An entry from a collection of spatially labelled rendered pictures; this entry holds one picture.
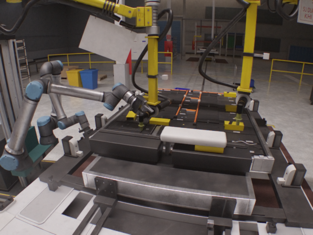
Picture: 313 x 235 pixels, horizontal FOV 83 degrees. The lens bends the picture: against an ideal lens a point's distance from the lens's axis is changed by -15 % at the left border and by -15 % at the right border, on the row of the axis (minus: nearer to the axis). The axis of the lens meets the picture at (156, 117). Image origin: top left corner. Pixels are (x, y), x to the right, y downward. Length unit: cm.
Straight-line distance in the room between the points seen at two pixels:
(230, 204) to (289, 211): 36
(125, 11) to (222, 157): 105
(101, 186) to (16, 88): 140
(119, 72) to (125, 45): 524
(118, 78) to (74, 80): 183
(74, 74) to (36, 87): 616
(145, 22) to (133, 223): 119
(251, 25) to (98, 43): 93
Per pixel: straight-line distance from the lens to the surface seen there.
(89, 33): 143
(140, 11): 140
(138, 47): 961
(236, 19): 125
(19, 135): 168
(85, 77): 738
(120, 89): 153
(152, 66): 142
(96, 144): 125
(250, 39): 116
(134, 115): 176
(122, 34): 142
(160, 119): 168
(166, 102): 167
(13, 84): 219
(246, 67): 117
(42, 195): 134
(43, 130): 228
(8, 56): 217
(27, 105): 158
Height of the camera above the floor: 166
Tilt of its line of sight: 22 degrees down
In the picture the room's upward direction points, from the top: straight up
